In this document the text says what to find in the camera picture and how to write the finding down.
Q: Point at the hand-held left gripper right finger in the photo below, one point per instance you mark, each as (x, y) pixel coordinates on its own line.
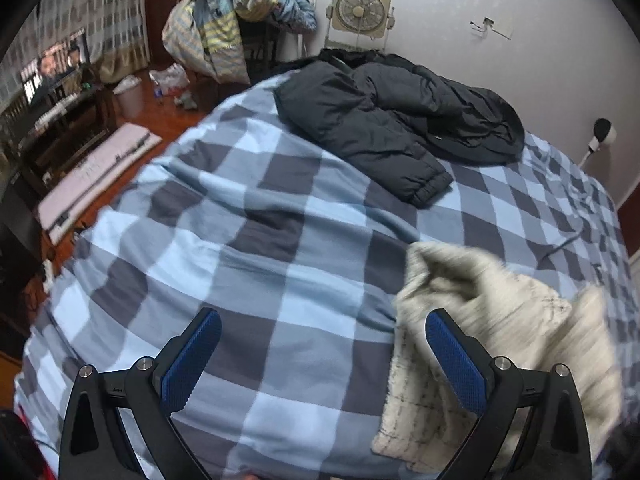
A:
(455, 360)

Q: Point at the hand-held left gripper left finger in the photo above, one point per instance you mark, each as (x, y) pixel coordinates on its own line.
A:
(192, 360)

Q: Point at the cream plaid coat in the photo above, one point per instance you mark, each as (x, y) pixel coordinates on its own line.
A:
(500, 320)

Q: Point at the pile of mixed clothes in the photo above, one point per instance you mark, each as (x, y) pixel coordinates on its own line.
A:
(215, 35)

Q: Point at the blue checkered blanket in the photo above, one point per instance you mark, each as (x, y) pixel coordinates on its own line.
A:
(280, 240)

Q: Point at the pink floor mat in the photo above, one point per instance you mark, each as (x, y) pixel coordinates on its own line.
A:
(95, 175)

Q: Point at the brown door beside slatted panel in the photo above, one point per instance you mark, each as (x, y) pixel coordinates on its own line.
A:
(631, 230)

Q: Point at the black puffer jacket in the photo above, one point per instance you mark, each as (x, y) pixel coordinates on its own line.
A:
(380, 125)

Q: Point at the grey cloth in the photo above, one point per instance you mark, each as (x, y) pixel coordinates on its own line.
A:
(187, 102)

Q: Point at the small grey bin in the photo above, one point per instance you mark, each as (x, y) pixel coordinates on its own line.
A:
(130, 104)

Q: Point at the dark television stand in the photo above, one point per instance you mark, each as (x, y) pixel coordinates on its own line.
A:
(65, 125)

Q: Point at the white plastic bag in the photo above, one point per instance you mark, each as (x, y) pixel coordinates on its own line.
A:
(170, 77)

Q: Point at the white slipper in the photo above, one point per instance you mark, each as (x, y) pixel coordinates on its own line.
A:
(125, 84)

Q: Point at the black chair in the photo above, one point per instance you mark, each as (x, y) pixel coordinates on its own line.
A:
(260, 45)

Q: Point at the television screen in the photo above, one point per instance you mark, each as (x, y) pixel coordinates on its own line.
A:
(55, 65)

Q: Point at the brown door beside curtain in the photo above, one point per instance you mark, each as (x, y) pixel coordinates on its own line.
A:
(165, 10)

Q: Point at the checkered curtain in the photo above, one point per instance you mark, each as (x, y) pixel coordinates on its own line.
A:
(115, 15)

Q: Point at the beige box fan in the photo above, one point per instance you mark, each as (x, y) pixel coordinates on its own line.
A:
(357, 10)

